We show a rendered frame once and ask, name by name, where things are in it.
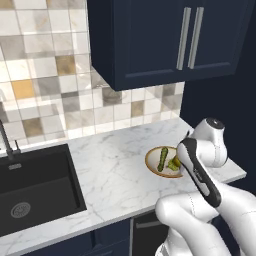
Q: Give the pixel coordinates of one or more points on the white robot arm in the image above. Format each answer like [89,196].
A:
[200,206]

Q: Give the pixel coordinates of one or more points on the tan rimmed white bowl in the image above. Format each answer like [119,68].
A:
[152,161]

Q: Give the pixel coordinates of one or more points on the green squash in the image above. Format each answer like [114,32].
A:
[162,158]

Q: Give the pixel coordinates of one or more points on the green broccoli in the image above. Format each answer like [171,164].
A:
[172,165]

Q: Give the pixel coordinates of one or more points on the yellow lemon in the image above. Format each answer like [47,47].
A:
[176,161]

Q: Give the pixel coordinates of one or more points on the navy fridge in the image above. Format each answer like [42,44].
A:
[220,100]

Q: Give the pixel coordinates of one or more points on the black sink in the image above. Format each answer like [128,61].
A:
[36,186]

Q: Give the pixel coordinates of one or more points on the black dishwasher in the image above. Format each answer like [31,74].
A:
[146,238]

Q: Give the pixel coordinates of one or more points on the navy base cupboard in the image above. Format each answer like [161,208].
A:
[86,243]

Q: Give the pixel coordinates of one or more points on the black tap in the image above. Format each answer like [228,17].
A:
[6,143]

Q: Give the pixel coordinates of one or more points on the navy wall cupboard door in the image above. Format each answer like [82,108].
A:
[223,36]
[146,40]

